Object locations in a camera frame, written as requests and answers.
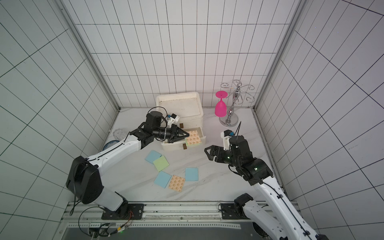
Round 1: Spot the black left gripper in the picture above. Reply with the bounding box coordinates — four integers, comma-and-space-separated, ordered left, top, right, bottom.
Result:
153, 123, 190, 144

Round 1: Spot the orange patterned sticky note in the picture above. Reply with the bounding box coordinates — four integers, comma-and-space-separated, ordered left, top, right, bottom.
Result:
168, 175, 186, 192
186, 130, 202, 146

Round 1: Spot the green sticky note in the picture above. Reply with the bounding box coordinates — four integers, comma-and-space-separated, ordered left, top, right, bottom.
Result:
153, 156, 169, 172

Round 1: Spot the white plastic drawer cabinet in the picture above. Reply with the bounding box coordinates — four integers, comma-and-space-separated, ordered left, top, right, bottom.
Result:
156, 92, 204, 129

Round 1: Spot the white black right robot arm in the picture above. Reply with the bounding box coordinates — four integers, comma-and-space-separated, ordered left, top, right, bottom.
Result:
204, 136, 328, 240

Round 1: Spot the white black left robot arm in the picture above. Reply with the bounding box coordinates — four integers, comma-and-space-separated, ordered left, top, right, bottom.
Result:
66, 111, 190, 218

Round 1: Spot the blue sticky note upper left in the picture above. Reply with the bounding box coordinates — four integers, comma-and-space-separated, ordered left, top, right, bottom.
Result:
145, 150, 162, 164

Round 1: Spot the blue sticky note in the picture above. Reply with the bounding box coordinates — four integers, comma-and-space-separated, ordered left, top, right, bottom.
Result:
154, 171, 172, 189
145, 150, 162, 164
185, 168, 199, 182

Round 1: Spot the blue sticky note center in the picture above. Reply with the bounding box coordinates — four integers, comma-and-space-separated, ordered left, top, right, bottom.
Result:
185, 168, 199, 182

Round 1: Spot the blue sticky note lower left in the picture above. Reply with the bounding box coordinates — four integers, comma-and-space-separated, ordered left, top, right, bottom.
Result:
154, 171, 172, 189

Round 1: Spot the pink wine glass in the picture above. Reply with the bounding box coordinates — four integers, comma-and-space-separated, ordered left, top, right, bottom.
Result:
215, 91, 228, 118

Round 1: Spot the clear upturned glass cup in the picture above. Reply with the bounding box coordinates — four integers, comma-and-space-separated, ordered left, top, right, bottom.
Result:
113, 128, 129, 141

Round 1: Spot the chrome glass holder stand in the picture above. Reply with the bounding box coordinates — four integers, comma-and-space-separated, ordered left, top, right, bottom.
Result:
219, 80, 255, 127

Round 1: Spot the blue white patterned plate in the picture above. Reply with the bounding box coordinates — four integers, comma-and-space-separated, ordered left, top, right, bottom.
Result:
103, 140, 120, 151

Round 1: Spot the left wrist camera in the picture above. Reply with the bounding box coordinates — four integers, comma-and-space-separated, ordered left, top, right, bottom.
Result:
167, 114, 180, 127

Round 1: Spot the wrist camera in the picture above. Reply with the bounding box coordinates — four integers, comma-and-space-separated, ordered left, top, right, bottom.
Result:
221, 130, 235, 151
167, 114, 180, 127

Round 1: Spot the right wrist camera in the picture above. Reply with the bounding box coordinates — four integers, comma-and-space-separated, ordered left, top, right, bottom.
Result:
221, 130, 235, 151

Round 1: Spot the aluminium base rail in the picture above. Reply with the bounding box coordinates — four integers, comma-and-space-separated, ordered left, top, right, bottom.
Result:
60, 202, 250, 233

